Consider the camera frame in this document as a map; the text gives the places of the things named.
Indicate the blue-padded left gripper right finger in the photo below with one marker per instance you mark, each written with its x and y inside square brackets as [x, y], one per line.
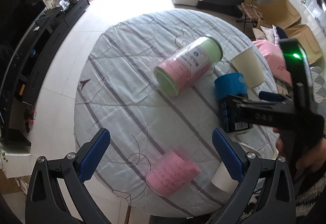
[276, 202]

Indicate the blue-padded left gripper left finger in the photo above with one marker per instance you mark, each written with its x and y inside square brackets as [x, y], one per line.
[45, 202]

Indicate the blue and black cup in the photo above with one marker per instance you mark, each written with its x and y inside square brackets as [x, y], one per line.
[231, 84]

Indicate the white paper cup near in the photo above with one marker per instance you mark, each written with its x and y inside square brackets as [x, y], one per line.
[223, 181]

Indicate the cream paper cup far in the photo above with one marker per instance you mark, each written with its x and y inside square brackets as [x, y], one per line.
[246, 63]

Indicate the clear cup with pink paper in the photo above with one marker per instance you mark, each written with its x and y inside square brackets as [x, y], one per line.
[171, 173]

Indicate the patterned sofa blanket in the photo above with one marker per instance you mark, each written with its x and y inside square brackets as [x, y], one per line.
[318, 86]

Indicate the pink towel cushion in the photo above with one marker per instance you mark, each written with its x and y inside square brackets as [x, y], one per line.
[275, 59]

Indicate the brown chair near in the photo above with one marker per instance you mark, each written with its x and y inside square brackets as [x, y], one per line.
[308, 41]

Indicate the brown chair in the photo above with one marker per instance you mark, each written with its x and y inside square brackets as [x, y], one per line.
[279, 13]
[308, 41]

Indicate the brown chair far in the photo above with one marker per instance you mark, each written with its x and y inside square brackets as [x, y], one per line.
[279, 13]

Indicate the small folding stool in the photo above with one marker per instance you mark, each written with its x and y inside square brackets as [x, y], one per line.
[252, 14]

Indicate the pink and green clear canister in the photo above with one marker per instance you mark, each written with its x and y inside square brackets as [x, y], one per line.
[188, 64]

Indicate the striped light grey tablecloth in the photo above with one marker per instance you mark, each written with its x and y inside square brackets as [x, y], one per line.
[118, 91]

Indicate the black TV cabinet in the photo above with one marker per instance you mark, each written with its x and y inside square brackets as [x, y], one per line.
[25, 74]

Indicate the glass globe ornament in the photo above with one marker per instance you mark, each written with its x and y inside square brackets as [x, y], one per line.
[64, 4]

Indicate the black television screen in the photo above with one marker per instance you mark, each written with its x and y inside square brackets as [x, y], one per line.
[16, 18]

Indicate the white wall board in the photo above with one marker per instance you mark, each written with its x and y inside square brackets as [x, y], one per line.
[314, 10]

